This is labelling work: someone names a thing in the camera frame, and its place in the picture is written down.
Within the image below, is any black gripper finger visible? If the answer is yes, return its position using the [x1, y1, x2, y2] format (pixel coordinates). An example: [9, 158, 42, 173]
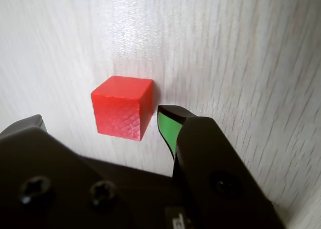
[0, 114, 133, 229]
[157, 105, 286, 229]

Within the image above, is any red wooden cube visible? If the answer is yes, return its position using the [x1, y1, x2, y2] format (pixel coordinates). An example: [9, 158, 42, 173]
[91, 75, 154, 142]

